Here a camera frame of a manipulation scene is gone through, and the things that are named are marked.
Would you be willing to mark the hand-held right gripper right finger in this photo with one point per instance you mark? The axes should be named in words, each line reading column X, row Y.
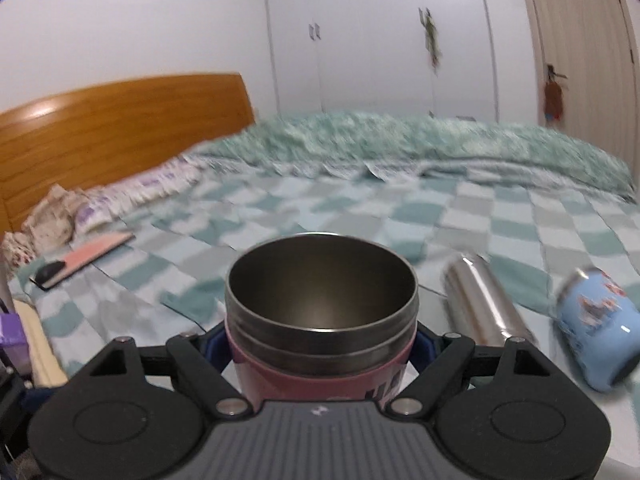
column 424, row 352

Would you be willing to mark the purple floral pillow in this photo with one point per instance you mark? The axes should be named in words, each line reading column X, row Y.
column 135, row 190

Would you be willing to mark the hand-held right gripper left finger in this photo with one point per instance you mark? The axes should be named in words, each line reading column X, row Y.
column 216, row 347

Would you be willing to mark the green hanging ornament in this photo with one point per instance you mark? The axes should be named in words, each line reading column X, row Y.
column 432, row 42

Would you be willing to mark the pink tablet with black case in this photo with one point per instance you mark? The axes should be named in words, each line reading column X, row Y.
column 92, row 252

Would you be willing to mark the white wardrobe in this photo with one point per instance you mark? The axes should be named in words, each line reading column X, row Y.
column 375, row 35

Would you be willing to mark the green floral quilt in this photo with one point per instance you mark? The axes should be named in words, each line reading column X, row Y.
column 400, row 142

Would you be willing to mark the beige door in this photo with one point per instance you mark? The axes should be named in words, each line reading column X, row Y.
column 585, row 45

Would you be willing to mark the green checkered bed sheet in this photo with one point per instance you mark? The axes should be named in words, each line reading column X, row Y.
column 320, row 210

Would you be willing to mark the small black object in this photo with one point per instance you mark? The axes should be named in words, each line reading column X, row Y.
column 48, row 273

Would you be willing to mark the silver steel bottle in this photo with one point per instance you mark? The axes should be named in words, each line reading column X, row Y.
column 480, row 305

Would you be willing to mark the red hanging ornament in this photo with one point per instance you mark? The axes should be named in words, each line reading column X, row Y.
column 553, row 97

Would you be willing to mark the wooden headboard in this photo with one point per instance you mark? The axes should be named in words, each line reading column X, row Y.
column 110, row 130

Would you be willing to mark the pink steel cup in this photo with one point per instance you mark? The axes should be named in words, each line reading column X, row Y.
column 300, row 382

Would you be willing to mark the beige floral cloth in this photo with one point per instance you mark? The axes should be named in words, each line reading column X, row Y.
column 45, row 220

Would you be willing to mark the blue printed cup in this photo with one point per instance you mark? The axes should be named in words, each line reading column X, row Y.
column 592, row 327

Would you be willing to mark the purple box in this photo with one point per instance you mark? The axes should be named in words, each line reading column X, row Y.
column 11, row 330

